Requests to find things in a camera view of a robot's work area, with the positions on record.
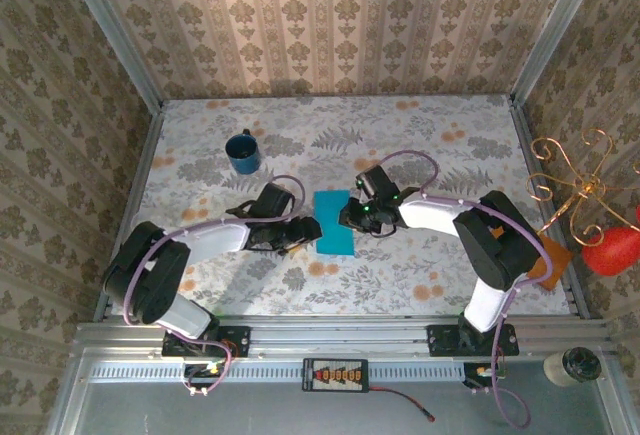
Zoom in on teal cloth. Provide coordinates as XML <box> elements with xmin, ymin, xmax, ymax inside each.
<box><xmin>313</xmin><ymin>189</ymin><xmax>356</xmax><ymax>257</ymax></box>

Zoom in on dark blue mug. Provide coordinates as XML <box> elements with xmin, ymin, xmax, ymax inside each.
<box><xmin>224</xmin><ymin>128</ymin><xmax>263</xmax><ymax>176</ymax></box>

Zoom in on black power distribution board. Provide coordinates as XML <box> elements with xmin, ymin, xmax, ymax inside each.
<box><xmin>301</xmin><ymin>357</ymin><xmax>370</xmax><ymax>394</ymax></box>

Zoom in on black controller board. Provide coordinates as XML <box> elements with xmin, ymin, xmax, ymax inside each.
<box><xmin>462</xmin><ymin>362</ymin><xmax>507</xmax><ymax>392</ymax></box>
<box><xmin>180</xmin><ymin>362</ymin><xmax>225</xmax><ymax>399</ymax></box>

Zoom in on brown wooden board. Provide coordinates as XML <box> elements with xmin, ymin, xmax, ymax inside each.
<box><xmin>489</xmin><ymin>227</ymin><xmax>575</xmax><ymax>292</ymax></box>

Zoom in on red heart ornament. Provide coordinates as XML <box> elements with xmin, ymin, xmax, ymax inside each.
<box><xmin>581</xmin><ymin>207</ymin><xmax>640</xmax><ymax>277</ymax></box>

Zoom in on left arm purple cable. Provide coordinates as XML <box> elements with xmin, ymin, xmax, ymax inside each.
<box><xmin>121</xmin><ymin>174</ymin><xmax>307</xmax><ymax>399</ymax></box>

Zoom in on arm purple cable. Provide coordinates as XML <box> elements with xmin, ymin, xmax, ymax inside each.
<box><xmin>121</xmin><ymin>174</ymin><xmax>307</xmax><ymax>399</ymax></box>
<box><xmin>382</xmin><ymin>149</ymin><xmax>554</xmax><ymax>429</ymax></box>

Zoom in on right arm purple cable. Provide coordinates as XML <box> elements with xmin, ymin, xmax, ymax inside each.
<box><xmin>382</xmin><ymin>149</ymin><xmax>554</xmax><ymax>429</ymax></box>

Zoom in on aluminium cross rail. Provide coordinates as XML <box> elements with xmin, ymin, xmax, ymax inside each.
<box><xmin>74</xmin><ymin>314</ymin><xmax>614</xmax><ymax>356</ymax></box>

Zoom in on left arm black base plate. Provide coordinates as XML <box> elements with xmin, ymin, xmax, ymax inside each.
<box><xmin>160</xmin><ymin>324</ymin><xmax>252</xmax><ymax>359</ymax></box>

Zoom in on slotted grey cable duct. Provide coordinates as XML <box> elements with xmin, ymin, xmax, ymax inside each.
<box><xmin>87</xmin><ymin>360</ymin><xmax>469</xmax><ymax>384</ymax></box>

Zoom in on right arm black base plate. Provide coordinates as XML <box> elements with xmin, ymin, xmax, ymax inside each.
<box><xmin>425</xmin><ymin>322</ymin><xmax>520</xmax><ymax>358</ymax></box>

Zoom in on aluminium side rail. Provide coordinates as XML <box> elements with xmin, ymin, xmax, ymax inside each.
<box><xmin>93</xmin><ymin>104</ymin><xmax>165</xmax><ymax>321</ymax></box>
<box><xmin>507</xmin><ymin>97</ymin><xmax>592</xmax><ymax>319</ymax></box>

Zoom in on red black wire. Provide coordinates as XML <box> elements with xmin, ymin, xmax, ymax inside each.
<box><xmin>368</xmin><ymin>385</ymin><xmax>436</xmax><ymax>424</ymax></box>

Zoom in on gold wire ornament stand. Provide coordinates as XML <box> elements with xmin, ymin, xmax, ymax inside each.
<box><xmin>524</xmin><ymin>128</ymin><xmax>640</xmax><ymax>247</ymax></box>

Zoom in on aluminium corner post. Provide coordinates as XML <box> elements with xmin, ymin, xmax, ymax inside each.
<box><xmin>57</xmin><ymin>0</ymin><xmax>164</xmax><ymax>111</ymax></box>
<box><xmin>509</xmin><ymin>0</ymin><xmax>609</xmax><ymax>105</ymax></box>

